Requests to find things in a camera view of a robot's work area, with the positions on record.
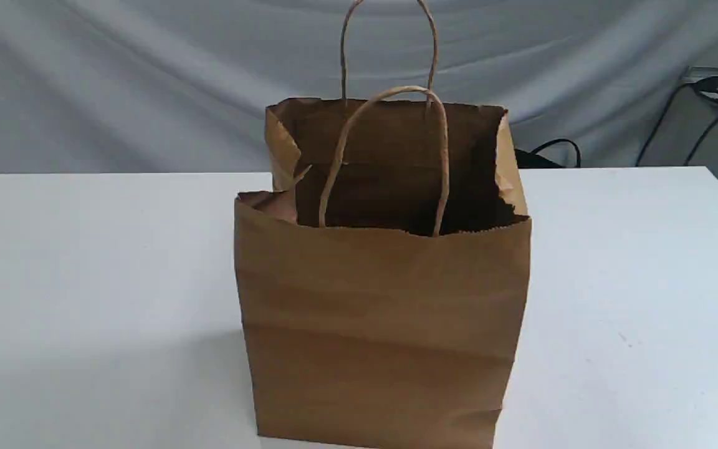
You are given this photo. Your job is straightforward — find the brown paper bag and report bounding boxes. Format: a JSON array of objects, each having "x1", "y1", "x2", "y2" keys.
[{"x1": 234, "y1": 0, "x2": 532, "y2": 449}]

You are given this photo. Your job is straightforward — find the grey backdrop cloth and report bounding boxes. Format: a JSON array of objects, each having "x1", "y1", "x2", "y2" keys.
[{"x1": 0, "y1": 1, "x2": 718, "y2": 173}]

